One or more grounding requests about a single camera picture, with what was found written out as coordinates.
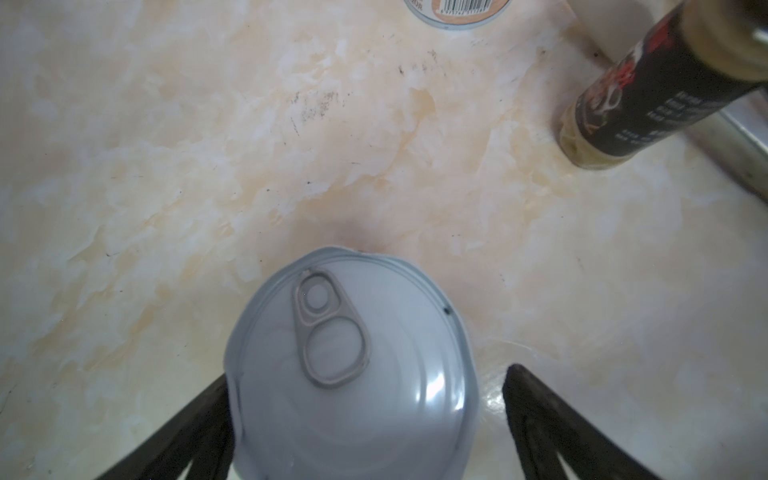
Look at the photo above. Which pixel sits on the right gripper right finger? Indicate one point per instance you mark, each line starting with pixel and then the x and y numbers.
pixel 549 435

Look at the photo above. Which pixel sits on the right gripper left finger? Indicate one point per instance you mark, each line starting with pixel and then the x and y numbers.
pixel 197 443

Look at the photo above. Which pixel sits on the pale blue labelled can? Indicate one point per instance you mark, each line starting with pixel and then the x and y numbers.
pixel 351 365

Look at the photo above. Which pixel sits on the dark pepper shaker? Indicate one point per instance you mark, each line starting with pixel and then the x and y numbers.
pixel 696 60

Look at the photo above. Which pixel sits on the orange labelled can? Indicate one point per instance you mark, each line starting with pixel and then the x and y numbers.
pixel 456 14

